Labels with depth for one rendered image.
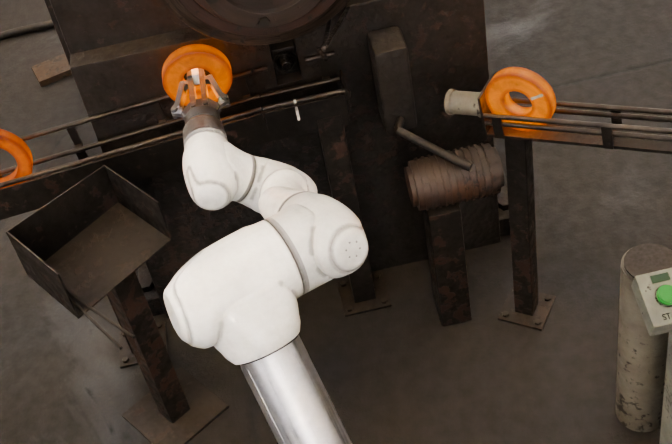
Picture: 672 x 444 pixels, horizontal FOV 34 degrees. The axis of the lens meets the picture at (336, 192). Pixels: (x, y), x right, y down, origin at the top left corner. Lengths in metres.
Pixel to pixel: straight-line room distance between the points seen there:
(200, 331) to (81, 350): 1.52
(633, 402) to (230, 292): 1.27
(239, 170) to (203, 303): 0.63
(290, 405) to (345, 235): 0.27
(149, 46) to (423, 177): 0.70
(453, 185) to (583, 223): 0.69
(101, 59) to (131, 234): 0.40
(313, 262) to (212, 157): 0.58
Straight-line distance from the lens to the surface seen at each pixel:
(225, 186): 2.12
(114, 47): 2.56
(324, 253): 1.61
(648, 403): 2.60
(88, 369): 3.06
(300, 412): 1.65
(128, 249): 2.42
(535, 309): 2.91
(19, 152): 2.60
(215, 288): 1.59
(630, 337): 2.44
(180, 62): 2.42
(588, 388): 2.77
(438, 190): 2.54
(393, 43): 2.48
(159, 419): 2.87
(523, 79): 2.37
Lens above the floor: 2.22
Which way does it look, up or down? 42 degrees down
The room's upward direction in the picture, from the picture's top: 12 degrees counter-clockwise
